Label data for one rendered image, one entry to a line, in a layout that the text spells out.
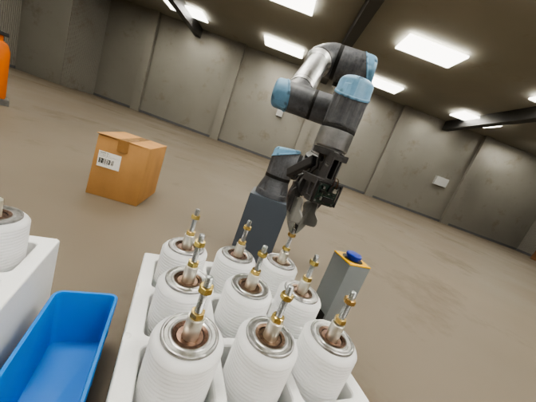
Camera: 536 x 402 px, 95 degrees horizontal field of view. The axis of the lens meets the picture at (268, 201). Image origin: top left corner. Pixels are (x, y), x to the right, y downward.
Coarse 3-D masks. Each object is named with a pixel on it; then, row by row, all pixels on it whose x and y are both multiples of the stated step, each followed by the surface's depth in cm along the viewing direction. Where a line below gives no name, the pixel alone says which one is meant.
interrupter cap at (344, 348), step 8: (320, 320) 44; (312, 328) 42; (320, 328) 43; (320, 336) 41; (344, 336) 43; (320, 344) 39; (328, 344) 39; (336, 344) 41; (344, 344) 41; (352, 344) 41; (336, 352) 38; (344, 352) 39; (352, 352) 39
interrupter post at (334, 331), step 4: (332, 320) 41; (332, 324) 41; (336, 324) 41; (328, 328) 42; (332, 328) 41; (336, 328) 40; (340, 328) 40; (344, 328) 40; (328, 332) 41; (332, 332) 41; (336, 332) 40; (340, 332) 40; (328, 336) 41; (332, 336) 41; (336, 336) 40; (340, 336) 41; (332, 340) 41; (336, 340) 41
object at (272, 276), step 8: (264, 264) 60; (264, 272) 60; (272, 272) 59; (280, 272) 58; (288, 272) 59; (296, 272) 61; (264, 280) 60; (272, 280) 59; (280, 280) 59; (272, 288) 59; (272, 296) 60
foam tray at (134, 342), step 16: (144, 256) 57; (144, 272) 52; (208, 272) 63; (144, 288) 47; (144, 304) 44; (128, 320) 40; (144, 320) 41; (128, 336) 37; (144, 336) 38; (128, 352) 35; (144, 352) 37; (224, 352) 42; (128, 368) 33; (112, 384) 30; (128, 384) 31; (224, 384) 35; (288, 384) 39; (352, 384) 43; (112, 400) 29; (128, 400) 29; (208, 400) 35; (224, 400) 33; (288, 400) 37; (304, 400) 37; (336, 400) 39; (352, 400) 40
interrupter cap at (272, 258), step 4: (268, 256) 62; (272, 256) 63; (276, 256) 64; (268, 260) 61; (272, 260) 61; (276, 260) 63; (288, 260) 64; (272, 264) 60; (276, 264) 60; (280, 264) 61; (284, 264) 62; (288, 264) 62; (292, 264) 63; (280, 268) 59; (284, 268) 59; (288, 268) 60; (292, 268) 60
